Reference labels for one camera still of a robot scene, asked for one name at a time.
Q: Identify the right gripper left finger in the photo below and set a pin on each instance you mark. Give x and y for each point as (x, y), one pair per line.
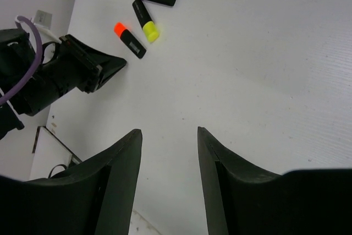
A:
(93, 197)

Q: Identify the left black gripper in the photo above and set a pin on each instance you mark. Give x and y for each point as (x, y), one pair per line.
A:
(90, 68)

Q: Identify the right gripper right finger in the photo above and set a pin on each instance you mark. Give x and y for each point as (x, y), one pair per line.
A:
(242, 198)

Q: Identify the black orange-capped highlighter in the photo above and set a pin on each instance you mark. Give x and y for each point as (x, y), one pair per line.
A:
(129, 40)

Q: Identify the yellow-capped black marker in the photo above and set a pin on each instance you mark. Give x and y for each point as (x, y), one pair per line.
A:
(145, 20)

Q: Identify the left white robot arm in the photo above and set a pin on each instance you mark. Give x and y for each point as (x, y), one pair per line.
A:
(33, 84)

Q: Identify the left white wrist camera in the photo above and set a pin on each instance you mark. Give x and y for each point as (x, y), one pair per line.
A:
(43, 20)

